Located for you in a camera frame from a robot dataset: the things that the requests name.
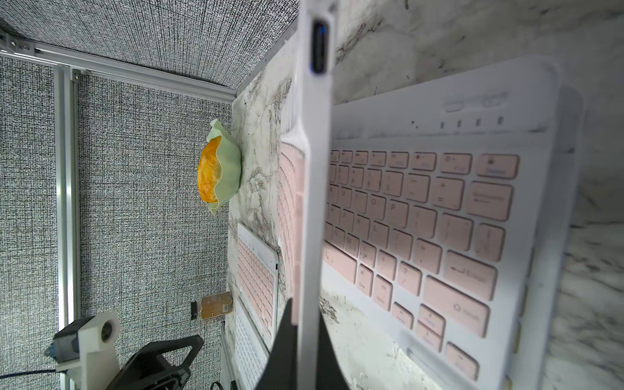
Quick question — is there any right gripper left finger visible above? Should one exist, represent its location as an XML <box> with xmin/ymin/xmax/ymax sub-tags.
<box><xmin>255</xmin><ymin>298</ymin><xmax>298</xmax><ymax>390</ymax></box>

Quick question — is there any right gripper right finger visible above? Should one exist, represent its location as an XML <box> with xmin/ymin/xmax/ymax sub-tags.
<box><xmin>318</xmin><ymin>315</ymin><xmax>349</xmax><ymax>390</ymax></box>

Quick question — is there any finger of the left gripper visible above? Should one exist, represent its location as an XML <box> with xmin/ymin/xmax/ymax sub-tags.
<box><xmin>107</xmin><ymin>335</ymin><xmax>204</xmax><ymax>390</ymax></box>

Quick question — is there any white keyboard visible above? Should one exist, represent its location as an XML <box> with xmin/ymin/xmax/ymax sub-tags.
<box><xmin>233</xmin><ymin>297</ymin><xmax>269</xmax><ymax>389</ymax></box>

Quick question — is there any pink keyboard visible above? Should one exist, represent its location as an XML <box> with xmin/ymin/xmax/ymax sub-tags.
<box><xmin>236</xmin><ymin>223</ymin><xmax>279</xmax><ymax>349</ymax></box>
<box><xmin>323</xmin><ymin>55</ymin><xmax>583</xmax><ymax>389</ymax></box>
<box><xmin>278</xmin><ymin>1</ymin><xmax>338</xmax><ymax>389</ymax></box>

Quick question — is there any glass jar black lid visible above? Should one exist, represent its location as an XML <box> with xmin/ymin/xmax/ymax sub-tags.
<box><xmin>191</xmin><ymin>292</ymin><xmax>233</xmax><ymax>320</ymax></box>

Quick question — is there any green leaf-shaped plate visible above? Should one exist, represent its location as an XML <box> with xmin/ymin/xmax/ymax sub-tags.
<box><xmin>206</xmin><ymin>119</ymin><xmax>242</xmax><ymax>215</ymax></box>

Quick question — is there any orange croissant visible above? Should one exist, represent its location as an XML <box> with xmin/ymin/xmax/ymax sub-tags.
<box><xmin>197</xmin><ymin>136</ymin><xmax>222</xmax><ymax>203</ymax></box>

